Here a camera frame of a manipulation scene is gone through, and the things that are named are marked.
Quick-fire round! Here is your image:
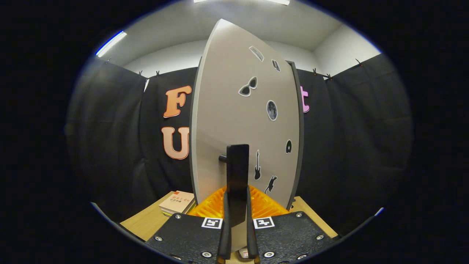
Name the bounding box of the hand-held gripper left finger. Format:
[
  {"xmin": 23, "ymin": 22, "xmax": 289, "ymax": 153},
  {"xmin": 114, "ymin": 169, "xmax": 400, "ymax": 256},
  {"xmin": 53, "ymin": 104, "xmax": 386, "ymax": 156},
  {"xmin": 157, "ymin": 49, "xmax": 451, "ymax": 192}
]
[{"xmin": 147, "ymin": 186, "xmax": 232, "ymax": 264}]

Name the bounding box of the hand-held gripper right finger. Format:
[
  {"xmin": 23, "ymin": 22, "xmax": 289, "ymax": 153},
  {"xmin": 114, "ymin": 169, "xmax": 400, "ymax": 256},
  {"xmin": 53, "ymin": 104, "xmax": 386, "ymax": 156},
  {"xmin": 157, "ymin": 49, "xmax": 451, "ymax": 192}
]
[{"xmin": 245, "ymin": 185, "xmax": 337, "ymax": 264}]

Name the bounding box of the black door handle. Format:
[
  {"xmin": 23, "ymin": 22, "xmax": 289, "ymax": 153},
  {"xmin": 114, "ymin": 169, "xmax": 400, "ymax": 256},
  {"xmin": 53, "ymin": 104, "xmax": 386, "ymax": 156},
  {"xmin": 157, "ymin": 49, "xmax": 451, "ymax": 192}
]
[{"xmin": 219, "ymin": 144, "xmax": 250, "ymax": 228}]

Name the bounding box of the dark grey shoe cabinet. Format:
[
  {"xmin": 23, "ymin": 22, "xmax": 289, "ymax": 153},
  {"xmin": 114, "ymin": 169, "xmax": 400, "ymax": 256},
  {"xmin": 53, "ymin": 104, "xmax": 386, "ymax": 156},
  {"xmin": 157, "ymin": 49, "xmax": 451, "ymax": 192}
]
[{"xmin": 285, "ymin": 60, "xmax": 305, "ymax": 211}]

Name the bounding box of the beige shoe cabinet door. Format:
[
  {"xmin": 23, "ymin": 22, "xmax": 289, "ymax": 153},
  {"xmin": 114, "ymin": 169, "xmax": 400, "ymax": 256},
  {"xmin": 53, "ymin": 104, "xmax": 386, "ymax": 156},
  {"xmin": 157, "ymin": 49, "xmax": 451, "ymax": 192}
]
[{"xmin": 189, "ymin": 18, "xmax": 302, "ymax": 253}]

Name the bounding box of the yellow-edged book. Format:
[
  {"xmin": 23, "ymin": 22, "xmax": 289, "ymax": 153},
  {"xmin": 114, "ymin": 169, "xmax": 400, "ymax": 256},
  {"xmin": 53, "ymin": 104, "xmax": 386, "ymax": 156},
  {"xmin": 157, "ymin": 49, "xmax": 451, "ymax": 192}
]
[{"xmin": 161, "ymin": 208, "xmax": 193, "ymax": 217}]

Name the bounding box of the orange and white book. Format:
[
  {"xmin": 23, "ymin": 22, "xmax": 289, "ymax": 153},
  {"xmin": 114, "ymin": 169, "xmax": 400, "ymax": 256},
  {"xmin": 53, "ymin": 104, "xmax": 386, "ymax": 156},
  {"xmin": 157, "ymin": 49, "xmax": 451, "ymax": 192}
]
[{"xmin": 159, "ymin": 191, "xmax": 196, "ymax": 214}]

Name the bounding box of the black backdrop cloth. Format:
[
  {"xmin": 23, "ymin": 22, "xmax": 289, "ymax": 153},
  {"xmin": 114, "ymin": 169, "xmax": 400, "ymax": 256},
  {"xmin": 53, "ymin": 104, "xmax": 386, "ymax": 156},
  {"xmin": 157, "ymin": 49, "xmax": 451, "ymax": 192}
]
[{"xmin": 65, "ymin": 53, "xmax": 414, "ymax": 235}]

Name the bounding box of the row of black clips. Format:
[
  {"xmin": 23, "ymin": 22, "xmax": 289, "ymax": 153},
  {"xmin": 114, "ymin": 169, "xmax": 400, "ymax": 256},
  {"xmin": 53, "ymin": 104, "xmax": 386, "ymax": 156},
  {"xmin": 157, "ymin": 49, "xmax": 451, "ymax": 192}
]
[{"xmin": 106, "ymin": 57, "xmax": 363, "ymax": 79}]

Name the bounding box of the narrow ceiling light strip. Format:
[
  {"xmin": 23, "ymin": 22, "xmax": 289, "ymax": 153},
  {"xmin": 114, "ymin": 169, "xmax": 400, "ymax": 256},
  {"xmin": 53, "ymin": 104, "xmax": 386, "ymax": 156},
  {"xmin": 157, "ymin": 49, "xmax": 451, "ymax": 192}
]
[{"xmin": 96, "ymin": 30, "xmax": 128, "ymax": 57}]

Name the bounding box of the wide ceiling light panel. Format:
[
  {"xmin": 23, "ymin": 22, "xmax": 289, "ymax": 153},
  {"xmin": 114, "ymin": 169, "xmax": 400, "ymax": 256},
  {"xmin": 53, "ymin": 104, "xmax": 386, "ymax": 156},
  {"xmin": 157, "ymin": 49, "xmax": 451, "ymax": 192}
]
[{"xmin": 193, "ymin": 0, "xmax": 291, "ymax": 6}]

